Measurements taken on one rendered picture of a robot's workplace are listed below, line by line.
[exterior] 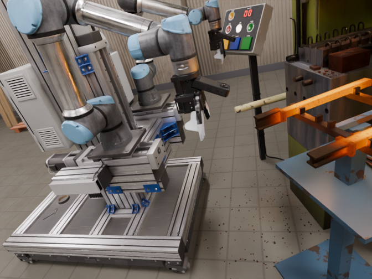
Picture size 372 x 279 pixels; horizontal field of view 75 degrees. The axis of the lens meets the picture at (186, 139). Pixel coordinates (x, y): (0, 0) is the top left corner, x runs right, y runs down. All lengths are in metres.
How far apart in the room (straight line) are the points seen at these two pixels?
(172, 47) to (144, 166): 0.63
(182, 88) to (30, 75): 0.89
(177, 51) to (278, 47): 3.74
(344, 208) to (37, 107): 1.42
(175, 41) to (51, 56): 0.45
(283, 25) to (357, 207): 3.67
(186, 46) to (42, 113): 0.99
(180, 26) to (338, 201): 0.71
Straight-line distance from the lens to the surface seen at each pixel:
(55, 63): 0.96
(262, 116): 0.80
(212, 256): 1.60
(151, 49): 0.73
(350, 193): 0.95
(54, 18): 0.95
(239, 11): 1.80
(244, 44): 1.66
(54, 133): 1.52
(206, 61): 4.42
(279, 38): 4.35
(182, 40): 0.69
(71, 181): 1.28
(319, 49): 1.30
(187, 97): 0.74
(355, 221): 0.87
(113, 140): 1.15
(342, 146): 0.66
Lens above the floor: 1.31
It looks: 29 degrees down
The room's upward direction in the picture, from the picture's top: 16 degrees counter-clockwise
